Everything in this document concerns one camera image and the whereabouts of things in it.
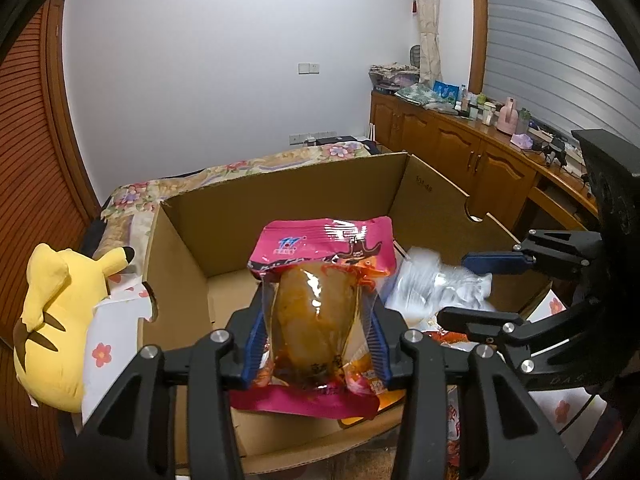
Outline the silver foil snack packet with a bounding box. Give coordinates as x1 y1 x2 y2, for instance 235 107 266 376
384 247 496 332

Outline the pink chicken snack packet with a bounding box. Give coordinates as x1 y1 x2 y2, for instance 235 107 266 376
230 216 397 425

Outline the white chicken feet snack bag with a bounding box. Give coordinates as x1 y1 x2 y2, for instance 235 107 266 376
446 386 478 479

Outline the orange chicken feet snack bag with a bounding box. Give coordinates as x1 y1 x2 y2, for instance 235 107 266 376
344 330 475 413

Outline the wooden sideboard cabinet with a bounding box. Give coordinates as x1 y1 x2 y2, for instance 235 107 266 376
370 91 600 237

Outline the pink bottle on cabinet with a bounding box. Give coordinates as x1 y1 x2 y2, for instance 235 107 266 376
496 98 518 136

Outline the yellow pikachu plush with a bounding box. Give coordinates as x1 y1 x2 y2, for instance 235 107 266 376
13 243 134 413

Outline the blue box on cabinet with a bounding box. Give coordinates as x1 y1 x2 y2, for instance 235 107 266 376
433 80 460 104

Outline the brown cardboard box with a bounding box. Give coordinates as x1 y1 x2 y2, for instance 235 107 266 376
139 153 519 474

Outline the folded patterned cloth pile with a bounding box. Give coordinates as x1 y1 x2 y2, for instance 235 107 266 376
369 63 420 92

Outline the grey window blind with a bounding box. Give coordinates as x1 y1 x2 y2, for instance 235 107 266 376
483 0 639 144

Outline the wooden louvered wardrobe door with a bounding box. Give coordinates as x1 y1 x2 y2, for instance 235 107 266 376
1 0 100 479

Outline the beige curtain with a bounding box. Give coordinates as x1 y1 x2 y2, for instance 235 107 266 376
416 0 442 84

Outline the white wall switch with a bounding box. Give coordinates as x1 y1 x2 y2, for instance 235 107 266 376
297 63 320 75

